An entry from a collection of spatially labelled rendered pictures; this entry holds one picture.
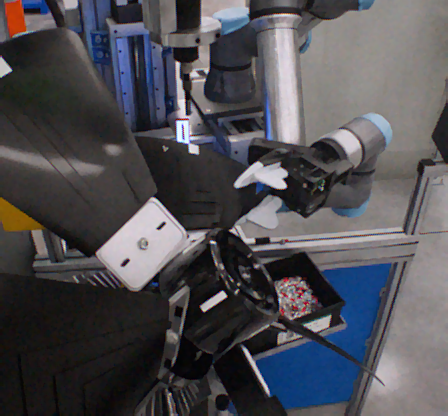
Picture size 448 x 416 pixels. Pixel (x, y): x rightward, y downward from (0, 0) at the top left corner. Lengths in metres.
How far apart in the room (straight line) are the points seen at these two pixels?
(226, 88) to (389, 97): 1.54
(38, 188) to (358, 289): 0.97
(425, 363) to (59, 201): 1.78
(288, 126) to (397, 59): 1.84
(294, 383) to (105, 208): 1.16
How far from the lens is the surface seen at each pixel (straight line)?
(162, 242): 0.54
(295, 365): 1.51
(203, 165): 0.78
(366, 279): 1.30
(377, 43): 2.60
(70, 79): 0.55
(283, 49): 0.89
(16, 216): 1.02
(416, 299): 2.32
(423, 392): 2.02
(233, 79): 1.33
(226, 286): 0.48
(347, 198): 0.92
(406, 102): 2.80
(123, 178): 0.53
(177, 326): 0.49
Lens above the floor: 1.60
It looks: 35 degrees down
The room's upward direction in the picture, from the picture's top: straight up
